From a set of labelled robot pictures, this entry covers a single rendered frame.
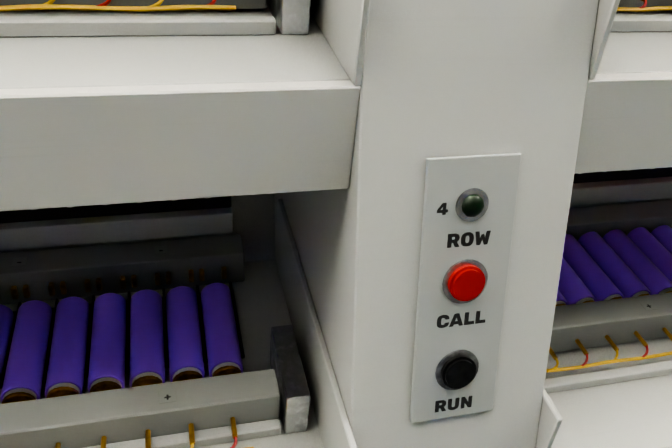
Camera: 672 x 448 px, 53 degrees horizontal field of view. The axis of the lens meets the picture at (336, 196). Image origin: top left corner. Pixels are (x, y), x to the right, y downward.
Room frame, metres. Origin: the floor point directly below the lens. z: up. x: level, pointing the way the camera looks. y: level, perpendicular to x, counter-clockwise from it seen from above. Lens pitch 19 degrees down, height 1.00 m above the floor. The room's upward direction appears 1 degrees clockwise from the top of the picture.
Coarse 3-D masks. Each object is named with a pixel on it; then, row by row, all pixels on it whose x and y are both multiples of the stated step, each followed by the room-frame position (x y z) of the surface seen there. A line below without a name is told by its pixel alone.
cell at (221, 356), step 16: (208, 288) 0.36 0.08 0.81; (224, 288) 0.36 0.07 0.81; (208, 304) 0.35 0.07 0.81; (224, 304) 0.35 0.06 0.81; (208, 320) 0.34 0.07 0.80; (224, 320) 0.33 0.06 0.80; (208, 336) 0.32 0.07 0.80; (224, 336) 0.32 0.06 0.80; (208, 352) 0.32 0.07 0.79; (224, 352) 0.31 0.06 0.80; (240, 352) 0.32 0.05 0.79; (208, 368) 0.31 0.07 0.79; (240, 368) 0.31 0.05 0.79
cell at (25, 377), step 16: (32, 304) 0.33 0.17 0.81; (16, 320) 0.33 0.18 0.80; (32, 320) 0.32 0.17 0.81; (48, 320) 0.33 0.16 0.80; (16, 336) 0.31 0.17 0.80; (32, 336) 0.31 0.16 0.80; (48, 336) 0.32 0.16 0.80; (16, 352) 0.30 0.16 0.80; (32, 352) 0.30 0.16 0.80; (16, 368) 0.29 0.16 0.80; (32, 368) 0.29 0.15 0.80; (16, 384) 0.28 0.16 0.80; (32, 384) 0.28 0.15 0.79; (0, 400) 0.28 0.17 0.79
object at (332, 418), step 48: (0, 240) 0.37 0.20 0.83; (48, 240) 0.38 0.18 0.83; (96, 240) 0.38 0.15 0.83; (288, 240) 0.37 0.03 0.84; (192, 288) 0.38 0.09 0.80; (240, 288) 0.39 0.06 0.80; (288, 288) 0.37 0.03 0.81; (288, 336) 0.32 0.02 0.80; (288, 384) 0.28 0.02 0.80; (336, 384) 0.26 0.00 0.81; (288, 432) 0.28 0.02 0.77; (336, 432) 0.25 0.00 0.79
